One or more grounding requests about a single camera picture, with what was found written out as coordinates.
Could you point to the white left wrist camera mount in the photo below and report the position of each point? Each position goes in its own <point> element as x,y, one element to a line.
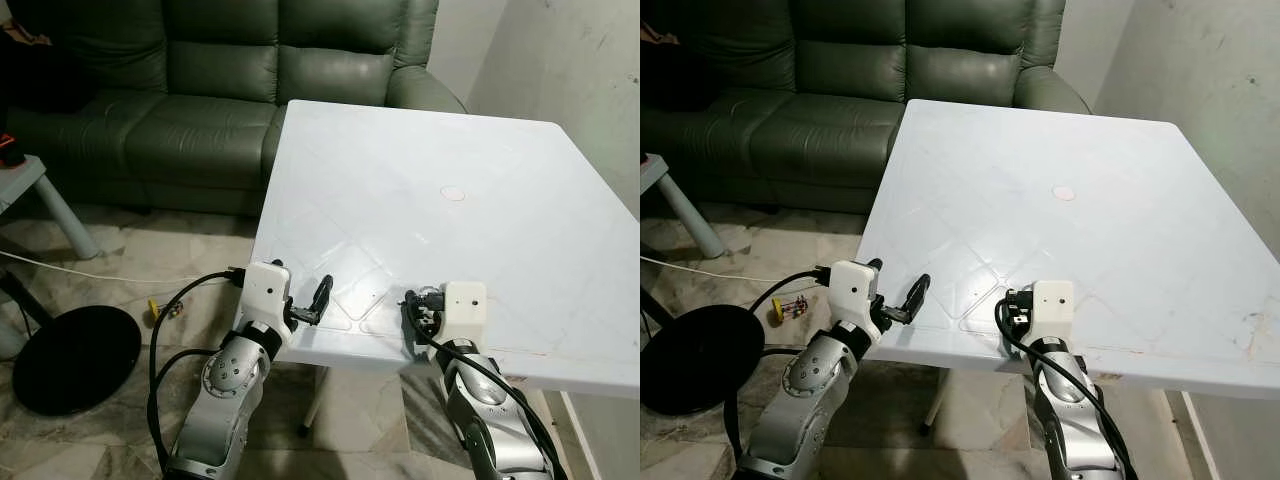
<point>852,292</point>
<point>265,290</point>

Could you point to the orange and black small device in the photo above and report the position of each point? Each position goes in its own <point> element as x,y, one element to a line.
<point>10,150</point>

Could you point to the green leather sofa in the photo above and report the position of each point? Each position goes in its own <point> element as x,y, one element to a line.
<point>210,120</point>
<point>830,120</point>

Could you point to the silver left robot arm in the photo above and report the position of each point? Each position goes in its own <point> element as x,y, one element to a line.
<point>810,385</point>
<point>225,385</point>

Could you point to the round white table cap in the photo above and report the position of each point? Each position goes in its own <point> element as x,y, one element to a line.
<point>453,193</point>
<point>1063,192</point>

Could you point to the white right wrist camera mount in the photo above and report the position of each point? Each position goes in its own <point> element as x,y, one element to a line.
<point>466,310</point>
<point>1053,308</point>

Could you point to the black bag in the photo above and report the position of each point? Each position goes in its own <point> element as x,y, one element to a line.
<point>670,75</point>
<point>45,75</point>

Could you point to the white plastic table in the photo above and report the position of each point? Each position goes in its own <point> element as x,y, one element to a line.
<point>1080,250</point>
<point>450,250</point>

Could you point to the small grey side table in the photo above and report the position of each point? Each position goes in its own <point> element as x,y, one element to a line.
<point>690,210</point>
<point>55,205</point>

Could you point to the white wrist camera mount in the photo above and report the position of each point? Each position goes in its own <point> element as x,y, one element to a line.
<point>852,292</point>
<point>466,310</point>
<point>265,290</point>
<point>1053,308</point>

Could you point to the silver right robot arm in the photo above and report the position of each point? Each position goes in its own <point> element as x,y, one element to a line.
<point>482,405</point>
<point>1060,400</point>

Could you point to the black round stand base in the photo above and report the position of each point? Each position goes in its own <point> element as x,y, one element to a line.
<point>75,360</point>
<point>700,360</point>

